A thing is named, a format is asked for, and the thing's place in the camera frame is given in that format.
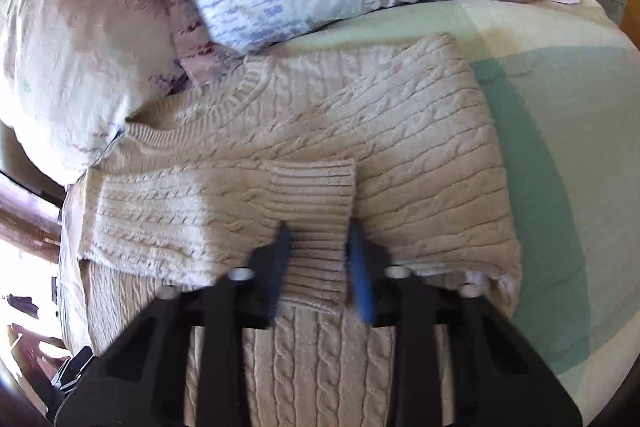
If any beige cable-knit sweater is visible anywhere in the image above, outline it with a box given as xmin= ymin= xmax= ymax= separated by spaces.
xmin=58 ymin=34 xmax=521 ymax=426

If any green and cream bedsheet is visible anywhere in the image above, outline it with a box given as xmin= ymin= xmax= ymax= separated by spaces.
xmin=282 ymin=0 xmax=639 ymax=421

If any pink floral pillow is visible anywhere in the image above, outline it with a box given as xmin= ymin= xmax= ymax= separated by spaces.
xmin=1 ymin=0 xmax=239 ymax=185

